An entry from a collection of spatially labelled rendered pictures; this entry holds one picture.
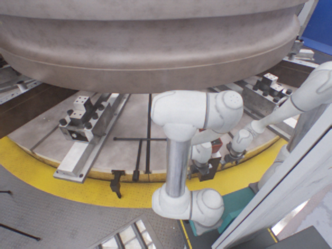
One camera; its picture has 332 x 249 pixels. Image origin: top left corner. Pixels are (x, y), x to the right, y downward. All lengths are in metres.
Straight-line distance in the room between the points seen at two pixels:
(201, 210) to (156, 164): 0.98
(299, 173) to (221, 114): 0.27
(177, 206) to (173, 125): 0.50
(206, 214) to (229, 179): 1.29
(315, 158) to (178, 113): 0.38
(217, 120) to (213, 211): 0.54
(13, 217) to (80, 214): 0.68
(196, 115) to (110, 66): 1.31
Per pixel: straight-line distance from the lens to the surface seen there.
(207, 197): 1.02
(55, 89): 2.91
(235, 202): 1.36
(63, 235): 2.19
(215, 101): 0.61
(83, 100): 1.94
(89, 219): 2.14
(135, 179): 1.80
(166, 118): 0.61
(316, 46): 6.47
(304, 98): 0.96
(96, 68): 1.81
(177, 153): 0.74
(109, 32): 1.77
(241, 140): 1.26
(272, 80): 2.40
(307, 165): 0.58
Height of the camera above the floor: 1.92
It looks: 45 degrees down
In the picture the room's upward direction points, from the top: straight up
